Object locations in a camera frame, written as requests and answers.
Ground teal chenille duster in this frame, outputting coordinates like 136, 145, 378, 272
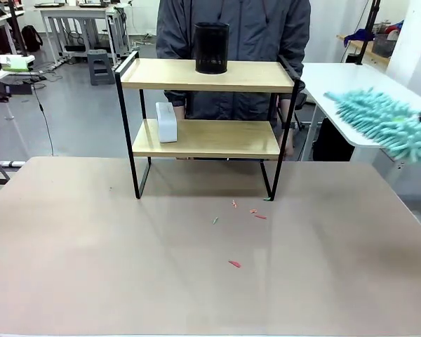
323, 87, 421, 166

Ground white desk with dark items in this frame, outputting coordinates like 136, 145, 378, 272
0, 3, 26, 55

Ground black floor cable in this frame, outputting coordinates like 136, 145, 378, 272
20, 65, 62, 157

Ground white desk with metal legs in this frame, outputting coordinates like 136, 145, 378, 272
34, 1, 131, 68

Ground wooden two-tier shelf black frame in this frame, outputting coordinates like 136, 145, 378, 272
114, 50, 301, 202

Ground person's left forearm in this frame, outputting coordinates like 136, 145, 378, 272
279, 98, 296, 141

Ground person's grey jacket torso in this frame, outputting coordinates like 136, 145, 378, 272
156, 0, 312, 121

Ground blue cloth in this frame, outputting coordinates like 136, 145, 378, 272
343, 27, 377, 47

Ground black camera stand pole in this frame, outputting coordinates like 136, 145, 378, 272
8, 0, 31, 59
355, 0, 382, 66

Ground black backpack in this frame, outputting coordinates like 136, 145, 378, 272
20, 25, 44, 53

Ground black mesh pen holder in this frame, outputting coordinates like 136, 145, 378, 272
194, 22, 230, 75

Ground grey plastic step stool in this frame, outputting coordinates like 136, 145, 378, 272
86, 48, 116, 86

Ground grey mesh basket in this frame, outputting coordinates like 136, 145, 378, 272
372, 32, 399, 58

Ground white digital alarm clock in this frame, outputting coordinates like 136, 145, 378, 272
155, 101, 178, 144

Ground wooden workbench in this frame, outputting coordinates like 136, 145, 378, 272
336, 33, 392, 66

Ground large white table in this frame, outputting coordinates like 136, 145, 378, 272
299, 62, 421, 163

